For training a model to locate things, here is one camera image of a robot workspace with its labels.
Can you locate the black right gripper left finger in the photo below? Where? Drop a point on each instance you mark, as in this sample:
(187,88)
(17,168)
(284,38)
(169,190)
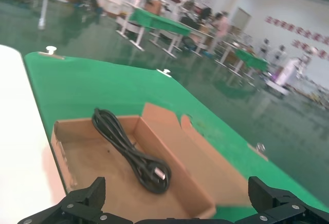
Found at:
(82,206)

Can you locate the green table cloth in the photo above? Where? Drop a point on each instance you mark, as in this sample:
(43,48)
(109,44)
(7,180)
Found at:
(77,88)

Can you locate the person in pink top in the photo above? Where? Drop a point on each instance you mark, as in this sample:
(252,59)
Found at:
(222,26)

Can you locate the white cloth clip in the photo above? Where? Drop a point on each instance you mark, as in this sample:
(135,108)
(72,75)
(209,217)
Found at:
(51,50)
(165,72)
(260,147)

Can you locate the red lettering wall banner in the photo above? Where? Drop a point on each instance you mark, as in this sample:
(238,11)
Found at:
(295,27)

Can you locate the small background cardboard box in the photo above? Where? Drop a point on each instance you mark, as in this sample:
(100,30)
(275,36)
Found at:
(156,7)

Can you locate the white workbench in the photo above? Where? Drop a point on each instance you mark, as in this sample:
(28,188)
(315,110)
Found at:
(43,8)

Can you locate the long green-covered workbench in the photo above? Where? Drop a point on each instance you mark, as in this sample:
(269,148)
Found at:
(159,23)

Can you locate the short green-covered workbench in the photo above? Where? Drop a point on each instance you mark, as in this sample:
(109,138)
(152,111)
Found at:
(253,60)

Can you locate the cardboard box with round-notched lid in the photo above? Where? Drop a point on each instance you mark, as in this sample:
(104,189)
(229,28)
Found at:
(102,162)

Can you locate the white mobile robot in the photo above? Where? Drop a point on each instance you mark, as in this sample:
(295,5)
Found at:
(285,76)

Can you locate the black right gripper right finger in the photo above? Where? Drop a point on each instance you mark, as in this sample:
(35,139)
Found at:
(277,206)

